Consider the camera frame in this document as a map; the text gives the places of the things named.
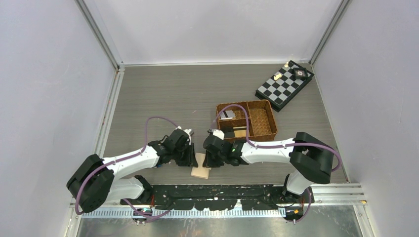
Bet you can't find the beige leather card holder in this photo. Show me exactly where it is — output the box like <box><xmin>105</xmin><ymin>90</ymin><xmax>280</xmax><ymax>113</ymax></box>
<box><xmin>190</xmin><ymin>153</ymin><xmax>211</xmax><ymax>179</ymax></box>

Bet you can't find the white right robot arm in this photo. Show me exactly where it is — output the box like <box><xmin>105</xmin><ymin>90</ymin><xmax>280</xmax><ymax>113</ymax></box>
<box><xmin>203</xmin><ymin>130</ymin><xmax>334</xmax><ymax>203</ymax></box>

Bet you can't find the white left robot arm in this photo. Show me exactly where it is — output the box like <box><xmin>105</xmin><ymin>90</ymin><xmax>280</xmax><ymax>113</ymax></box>
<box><xmin>66</xmin><ymin>127</ymin><xmax>198</xmax><ymax>213</ymax></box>

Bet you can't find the woven wicker divided basket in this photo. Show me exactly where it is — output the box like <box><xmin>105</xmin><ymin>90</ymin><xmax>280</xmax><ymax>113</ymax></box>
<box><xmin>214</xmin><ymin>100</ymin><xmax>278</xmax><ymax>143</ymax></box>

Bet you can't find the small black square box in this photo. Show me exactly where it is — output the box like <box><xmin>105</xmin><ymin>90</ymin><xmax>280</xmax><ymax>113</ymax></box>
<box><xmin>293</xmin><ymin>68</ymin><xmax>309</xmax><ymax>80</ymax></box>

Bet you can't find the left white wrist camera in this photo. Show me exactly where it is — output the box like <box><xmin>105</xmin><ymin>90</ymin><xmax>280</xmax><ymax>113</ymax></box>
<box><xmin>184</xmin><ymin>128</ymin><xmax>194</xmax><ymax>140</ymax></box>

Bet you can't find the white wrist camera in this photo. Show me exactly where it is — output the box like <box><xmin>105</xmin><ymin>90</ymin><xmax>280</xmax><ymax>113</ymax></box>
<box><xmin>184</xmin><ymin>128</ymin><xmax>194</xmax><ymax>140</ymax></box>
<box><xmin>208</xmin><ymin>129</ymin><xmax>225</xmax><ymax>140</ymax></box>

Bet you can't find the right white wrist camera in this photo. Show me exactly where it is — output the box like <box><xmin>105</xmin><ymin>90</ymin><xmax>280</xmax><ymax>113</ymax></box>
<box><xmin>208</xmin><ymin>129</ymin><xmax>225</xmax><ymax>140</ymax></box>

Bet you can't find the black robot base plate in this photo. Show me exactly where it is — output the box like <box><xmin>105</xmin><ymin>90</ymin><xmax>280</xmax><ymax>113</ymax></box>
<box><xmin>128</xmin><ymin>184</ymin><xmax>308</xmax><ymax>211</ymax></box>

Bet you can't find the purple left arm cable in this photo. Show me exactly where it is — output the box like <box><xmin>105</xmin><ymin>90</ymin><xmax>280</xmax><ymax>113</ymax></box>
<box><xmin>75</xmin><ymin>116</ymin><xmax>181</xmax><ymax>225</ymax></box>

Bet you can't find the aluminium frame rail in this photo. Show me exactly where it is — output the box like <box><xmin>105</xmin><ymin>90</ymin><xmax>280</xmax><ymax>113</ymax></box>
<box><xmin>75</xmin><ymin>0</ymin><xmax>125</xmax><ymax>157</ymax></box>

